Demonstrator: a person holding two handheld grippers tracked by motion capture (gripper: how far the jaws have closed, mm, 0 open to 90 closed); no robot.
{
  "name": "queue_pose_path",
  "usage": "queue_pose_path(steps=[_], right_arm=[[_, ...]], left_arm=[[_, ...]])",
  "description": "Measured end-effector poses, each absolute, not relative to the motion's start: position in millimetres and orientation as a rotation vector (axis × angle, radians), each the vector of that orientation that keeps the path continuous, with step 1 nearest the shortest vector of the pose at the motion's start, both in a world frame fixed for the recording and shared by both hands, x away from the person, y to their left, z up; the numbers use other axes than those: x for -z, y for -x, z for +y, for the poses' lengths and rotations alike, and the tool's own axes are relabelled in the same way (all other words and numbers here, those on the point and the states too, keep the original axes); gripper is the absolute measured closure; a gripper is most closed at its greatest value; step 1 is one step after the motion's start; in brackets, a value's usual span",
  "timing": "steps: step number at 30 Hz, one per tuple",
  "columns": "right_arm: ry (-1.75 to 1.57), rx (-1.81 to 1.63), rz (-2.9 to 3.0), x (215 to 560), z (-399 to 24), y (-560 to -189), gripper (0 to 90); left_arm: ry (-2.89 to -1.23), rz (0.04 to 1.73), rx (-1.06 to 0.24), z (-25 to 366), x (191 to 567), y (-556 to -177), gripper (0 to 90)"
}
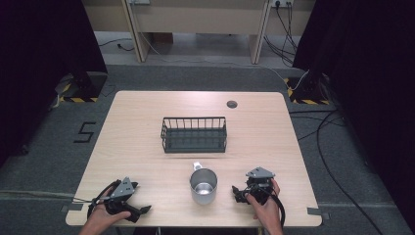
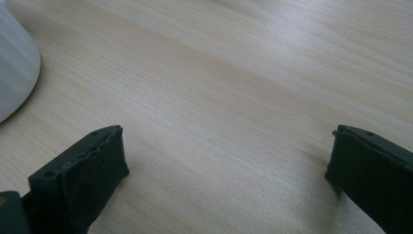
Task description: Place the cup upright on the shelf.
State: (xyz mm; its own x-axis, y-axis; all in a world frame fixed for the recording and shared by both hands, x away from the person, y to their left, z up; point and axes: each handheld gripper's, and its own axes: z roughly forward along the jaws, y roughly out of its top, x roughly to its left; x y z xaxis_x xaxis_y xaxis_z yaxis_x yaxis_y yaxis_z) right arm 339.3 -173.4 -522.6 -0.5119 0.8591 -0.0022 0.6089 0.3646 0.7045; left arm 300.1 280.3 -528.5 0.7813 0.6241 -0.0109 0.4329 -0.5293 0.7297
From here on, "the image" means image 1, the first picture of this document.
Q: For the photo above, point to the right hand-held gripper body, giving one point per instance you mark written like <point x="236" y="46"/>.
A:
<point x="260" y="181"/>

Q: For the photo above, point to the person's left hand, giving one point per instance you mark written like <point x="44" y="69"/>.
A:
<point x="102" y="213"/>

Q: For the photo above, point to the white wall socket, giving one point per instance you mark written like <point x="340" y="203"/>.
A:
<point x="282" y="2"/>

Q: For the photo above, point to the grey tape piece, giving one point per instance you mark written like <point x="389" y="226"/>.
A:
<point x="318" y="212"/>
<point x="72" y="207"/>

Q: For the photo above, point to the stand base with hazard tape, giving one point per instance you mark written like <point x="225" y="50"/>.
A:
<point x="308" y="93"/>
<point x="83" y="88"/>

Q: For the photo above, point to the black curtain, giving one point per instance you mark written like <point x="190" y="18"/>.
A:
<point x="42" y="71"/>
<point x="368" y="81"/>

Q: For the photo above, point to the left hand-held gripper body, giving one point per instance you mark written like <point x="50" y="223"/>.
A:
<point x="122" y="189"/>

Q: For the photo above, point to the person's right hand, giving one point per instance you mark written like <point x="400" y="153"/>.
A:
<point x="268" y="209"/>

